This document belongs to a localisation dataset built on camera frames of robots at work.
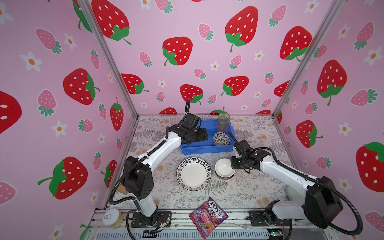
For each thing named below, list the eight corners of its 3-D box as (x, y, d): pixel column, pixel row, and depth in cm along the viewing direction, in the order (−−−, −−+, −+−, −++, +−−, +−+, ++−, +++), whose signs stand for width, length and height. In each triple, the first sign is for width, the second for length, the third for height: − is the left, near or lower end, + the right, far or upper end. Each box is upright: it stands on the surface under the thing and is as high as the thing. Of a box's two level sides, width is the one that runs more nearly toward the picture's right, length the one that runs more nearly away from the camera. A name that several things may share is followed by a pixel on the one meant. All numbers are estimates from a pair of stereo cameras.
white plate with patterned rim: (176, 191, 85) (175, 189, 81) (179, 160, 98) (178, 157, 94) (211, 191, 85) (211, 189, 81) (209, 160, 98) (210, 157, 94)
